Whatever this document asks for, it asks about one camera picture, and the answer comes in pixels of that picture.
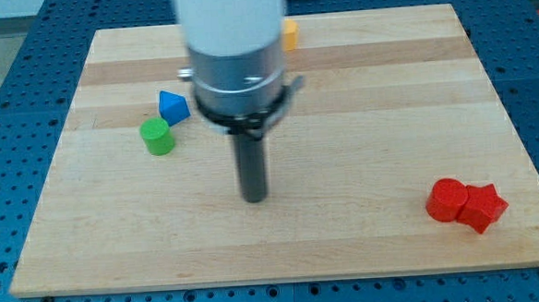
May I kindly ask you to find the blue triangle block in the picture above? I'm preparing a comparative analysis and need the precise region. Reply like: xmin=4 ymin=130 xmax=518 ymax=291
xmin=158 ymin=91 xmax=191 ymax=127

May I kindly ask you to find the yellow block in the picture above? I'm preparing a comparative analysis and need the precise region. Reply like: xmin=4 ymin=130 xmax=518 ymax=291
xmin=282 ymin=18 xmax=299 ymax=52

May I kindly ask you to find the red star block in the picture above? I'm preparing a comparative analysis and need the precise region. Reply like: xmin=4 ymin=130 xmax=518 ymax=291
xmin=456 ymin=184 xmax=509 ymax=235

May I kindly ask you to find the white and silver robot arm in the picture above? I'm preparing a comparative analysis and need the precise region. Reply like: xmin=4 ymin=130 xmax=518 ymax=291
xmin=172 ymin=0 xmax=304 ymax=140

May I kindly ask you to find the dark grey cylindrical pointer tool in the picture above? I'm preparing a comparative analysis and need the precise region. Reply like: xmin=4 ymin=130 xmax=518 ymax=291
xmin=232 ymin=134 xmax=268 ymax=203

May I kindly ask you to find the light wooden board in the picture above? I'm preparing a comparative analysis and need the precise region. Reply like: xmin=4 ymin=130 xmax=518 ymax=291
xmin=9 ymin=4 xmax=539 ymax=298

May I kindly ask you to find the green cylinder block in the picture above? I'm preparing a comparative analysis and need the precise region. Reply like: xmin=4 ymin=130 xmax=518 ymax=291
xmin=139 ymin=117 xmax=175 ymax=156

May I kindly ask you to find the blue perforated metal table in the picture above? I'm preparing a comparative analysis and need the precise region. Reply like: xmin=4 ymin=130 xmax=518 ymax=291
xmin=0 ymin=0 xmax=539 ymax=302

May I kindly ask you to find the red cylinder block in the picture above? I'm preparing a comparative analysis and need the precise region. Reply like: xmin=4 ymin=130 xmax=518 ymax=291
xmin=425 ymin=177 xmax=469 ymax=223

